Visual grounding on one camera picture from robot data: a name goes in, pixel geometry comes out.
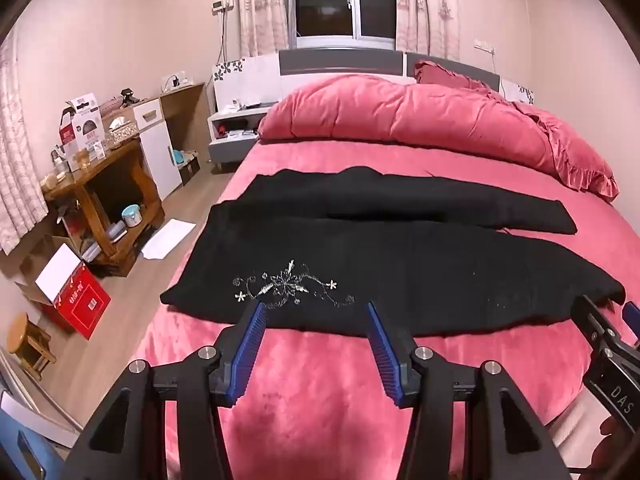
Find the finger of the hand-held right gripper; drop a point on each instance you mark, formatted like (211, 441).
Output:
(595, 322)
(632, 317)

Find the red and white carton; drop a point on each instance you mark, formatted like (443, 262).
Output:
(82, 130)

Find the round wooden stool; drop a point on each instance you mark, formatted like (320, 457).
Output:
(22, 332)

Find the white paper sheet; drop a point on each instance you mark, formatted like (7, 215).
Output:
(167, 240)

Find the white cloth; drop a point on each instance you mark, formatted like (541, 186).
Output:
(575, 430)

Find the pink bed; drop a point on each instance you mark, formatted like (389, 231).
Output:
(320, 385)

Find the wooden cabinet with white doors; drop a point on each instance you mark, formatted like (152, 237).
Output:
(157, 150)

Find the person's right hand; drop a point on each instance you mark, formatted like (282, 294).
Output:
(610, 427)

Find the red cardboard box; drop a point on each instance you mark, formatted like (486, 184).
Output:
(80, 305)

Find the blue object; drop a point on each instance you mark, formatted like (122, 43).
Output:
(25, 445)

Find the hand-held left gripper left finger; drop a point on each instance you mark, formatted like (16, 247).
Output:
(248, 350)

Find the wooden table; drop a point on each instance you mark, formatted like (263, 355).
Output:
(100, 170)

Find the patterned tissue box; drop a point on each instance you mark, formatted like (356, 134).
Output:
(120, 132)

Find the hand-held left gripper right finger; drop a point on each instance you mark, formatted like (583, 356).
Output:
(385, 355)

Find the patterned beige curtain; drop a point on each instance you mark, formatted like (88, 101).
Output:
(260, 5)
(20, 160)
(430, 5)

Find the black embroidered pants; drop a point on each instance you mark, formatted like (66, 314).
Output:
(400, 270)

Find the white and grey nightstand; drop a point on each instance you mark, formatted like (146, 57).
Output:
(235, 130)

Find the window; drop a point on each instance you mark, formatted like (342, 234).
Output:
(325, 0)

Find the small blue and white pot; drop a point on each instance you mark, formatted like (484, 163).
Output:
(132, 216)

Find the pink duvet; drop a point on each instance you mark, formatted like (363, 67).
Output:
(400, 115)

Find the white wall outlet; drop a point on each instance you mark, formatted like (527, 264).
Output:
(484, 47)

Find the grey and white headboard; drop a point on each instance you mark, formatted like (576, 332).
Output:
(340, 62)

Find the pink ruffled pillow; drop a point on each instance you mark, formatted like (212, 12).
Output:
(440, 75)

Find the light blue bag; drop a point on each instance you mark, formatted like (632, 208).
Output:
(182, 157)

